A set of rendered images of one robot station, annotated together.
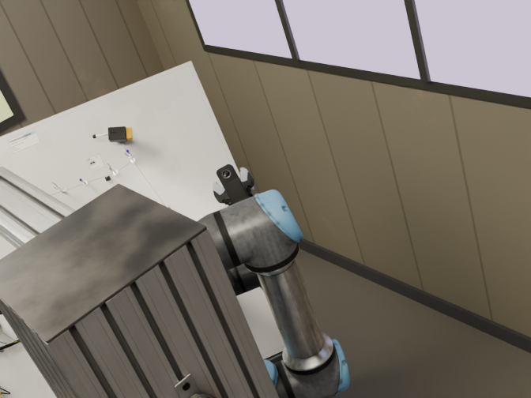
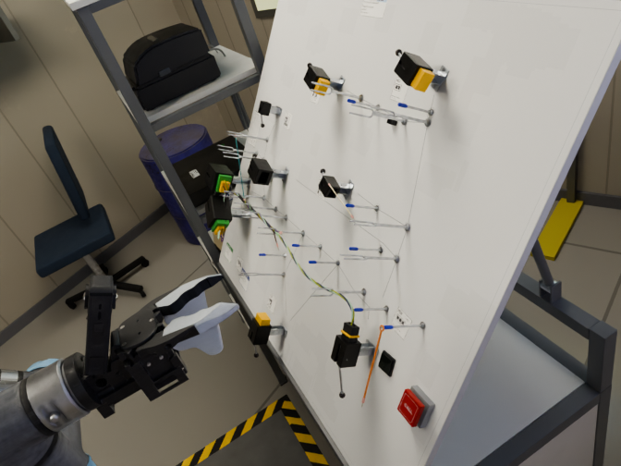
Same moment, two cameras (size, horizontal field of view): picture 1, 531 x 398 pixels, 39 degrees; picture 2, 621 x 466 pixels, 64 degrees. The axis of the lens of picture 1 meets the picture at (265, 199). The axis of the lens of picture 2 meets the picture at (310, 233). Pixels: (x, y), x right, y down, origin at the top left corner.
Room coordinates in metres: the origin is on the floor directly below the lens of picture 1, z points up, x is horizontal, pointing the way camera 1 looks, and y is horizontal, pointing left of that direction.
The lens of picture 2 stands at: (1.84, -0.44, 1.96)
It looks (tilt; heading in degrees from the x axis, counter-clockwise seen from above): 35 degrees down; 80
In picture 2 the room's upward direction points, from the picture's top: 21 degrees counter-clockwise
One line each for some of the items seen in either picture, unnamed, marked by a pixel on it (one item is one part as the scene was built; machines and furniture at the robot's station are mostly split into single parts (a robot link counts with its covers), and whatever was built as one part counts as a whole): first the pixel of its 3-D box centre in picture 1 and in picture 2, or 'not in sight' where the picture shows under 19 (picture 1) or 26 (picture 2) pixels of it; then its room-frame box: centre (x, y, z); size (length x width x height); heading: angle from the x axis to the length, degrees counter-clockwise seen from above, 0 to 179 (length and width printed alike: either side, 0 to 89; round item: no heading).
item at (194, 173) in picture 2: not in sight; (213, 170); (1.88, 1.49, 1.09); 0.35 x 0.33 x 0.07; 96
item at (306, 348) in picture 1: (289, 305); not in sight; (1.24, 0.03, 1.54); 0.15 x 0.12 x 0.55; 94
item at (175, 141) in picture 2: not in sight; (194, 185); (1.75, 2.96, 0.38); 0.53 x 0.51 x 0.76; 118
